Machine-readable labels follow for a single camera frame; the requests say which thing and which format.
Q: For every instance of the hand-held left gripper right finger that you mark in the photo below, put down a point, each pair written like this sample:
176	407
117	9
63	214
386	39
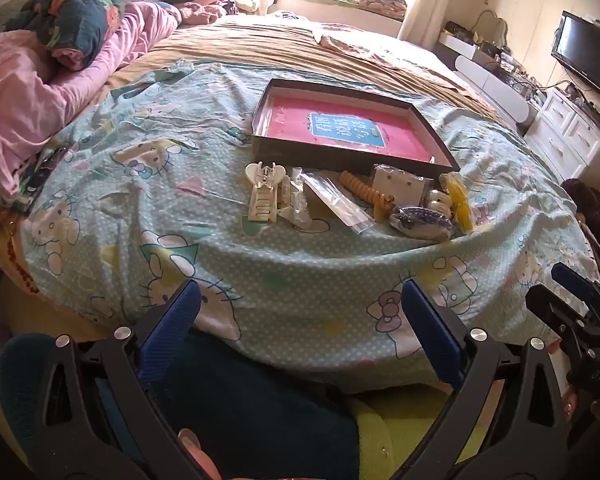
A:
430	325

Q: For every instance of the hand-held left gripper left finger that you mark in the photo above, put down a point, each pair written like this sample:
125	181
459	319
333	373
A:
172	321

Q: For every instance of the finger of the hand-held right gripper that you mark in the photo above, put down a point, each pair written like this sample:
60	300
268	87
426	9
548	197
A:
572	275
555	307

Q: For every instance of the plastic bag of dark beads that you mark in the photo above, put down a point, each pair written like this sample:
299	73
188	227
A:
422	222

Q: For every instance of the yellow hair clip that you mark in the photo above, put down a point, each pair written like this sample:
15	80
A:
461	200

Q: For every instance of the earring card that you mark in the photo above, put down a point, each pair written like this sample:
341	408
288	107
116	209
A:
397	182

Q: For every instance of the clear plastic packet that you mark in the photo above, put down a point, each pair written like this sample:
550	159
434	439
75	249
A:
337	202

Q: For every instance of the cream hair claw clip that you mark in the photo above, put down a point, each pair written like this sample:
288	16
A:
262	192

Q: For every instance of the clear plastic hair clip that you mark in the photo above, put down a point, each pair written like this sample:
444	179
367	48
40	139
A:
296	202

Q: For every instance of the dark shallow cardboard box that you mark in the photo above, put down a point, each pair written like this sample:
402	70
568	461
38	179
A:
352	160

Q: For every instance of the person's right hand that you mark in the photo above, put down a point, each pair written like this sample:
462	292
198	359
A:
571	406

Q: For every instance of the cat print light blue bedsheet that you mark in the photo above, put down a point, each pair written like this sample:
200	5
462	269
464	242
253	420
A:
180	240

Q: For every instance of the person's yellow-green top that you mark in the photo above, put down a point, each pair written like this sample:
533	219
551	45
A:
405	435

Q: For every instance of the person's dark teal trousers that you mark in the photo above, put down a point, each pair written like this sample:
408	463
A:
250	410

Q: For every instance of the white chest of drawers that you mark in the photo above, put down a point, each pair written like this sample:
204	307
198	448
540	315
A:
565	130

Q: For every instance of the pink book with blue label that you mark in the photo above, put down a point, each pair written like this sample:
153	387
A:
350	122

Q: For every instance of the black flat television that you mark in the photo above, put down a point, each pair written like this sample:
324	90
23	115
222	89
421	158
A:
585	55

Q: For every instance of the white vanity table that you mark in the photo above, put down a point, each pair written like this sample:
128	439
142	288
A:
485	72

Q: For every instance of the vanity mirror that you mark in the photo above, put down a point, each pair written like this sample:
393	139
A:
495	27

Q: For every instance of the pink quilt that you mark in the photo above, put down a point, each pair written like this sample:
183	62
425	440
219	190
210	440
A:
25	105

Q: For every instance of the tan bedsheet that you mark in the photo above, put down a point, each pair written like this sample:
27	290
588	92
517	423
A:
260	50

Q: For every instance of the teal floral pillow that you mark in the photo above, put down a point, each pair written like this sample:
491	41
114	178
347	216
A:
72	20

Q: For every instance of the clothes on window sill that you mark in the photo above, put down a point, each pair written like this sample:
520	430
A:
350	0

